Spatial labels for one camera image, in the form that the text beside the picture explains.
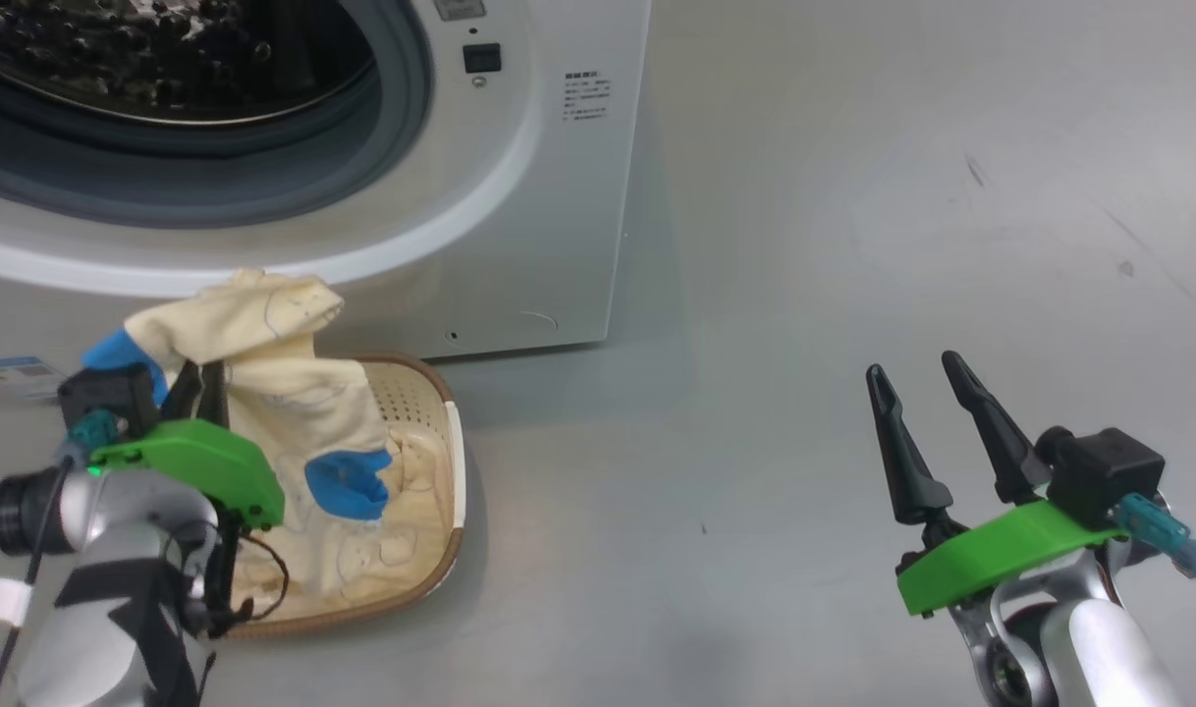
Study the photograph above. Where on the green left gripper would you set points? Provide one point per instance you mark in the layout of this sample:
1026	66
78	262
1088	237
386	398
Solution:
205	457

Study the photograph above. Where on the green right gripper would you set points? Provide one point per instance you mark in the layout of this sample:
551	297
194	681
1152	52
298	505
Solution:
1001	555

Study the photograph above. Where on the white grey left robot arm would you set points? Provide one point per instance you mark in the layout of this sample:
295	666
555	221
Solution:
117	530

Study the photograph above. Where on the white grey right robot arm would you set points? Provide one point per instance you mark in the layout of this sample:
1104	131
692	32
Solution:
1099	648

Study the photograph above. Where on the cream perforated laundry basket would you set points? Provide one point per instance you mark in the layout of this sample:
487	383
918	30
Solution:
431	412

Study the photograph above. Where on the white washing machine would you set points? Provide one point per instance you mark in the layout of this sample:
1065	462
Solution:
519	216

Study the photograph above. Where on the blue white energy label sticker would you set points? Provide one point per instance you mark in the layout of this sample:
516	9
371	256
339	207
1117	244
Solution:
14	378

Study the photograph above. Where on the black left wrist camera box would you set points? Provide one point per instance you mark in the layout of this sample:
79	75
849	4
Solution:
112	393

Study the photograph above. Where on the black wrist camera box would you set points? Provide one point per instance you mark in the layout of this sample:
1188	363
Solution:
112	393
1109	471

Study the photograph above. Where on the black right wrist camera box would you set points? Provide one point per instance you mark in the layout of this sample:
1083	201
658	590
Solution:
1109	471

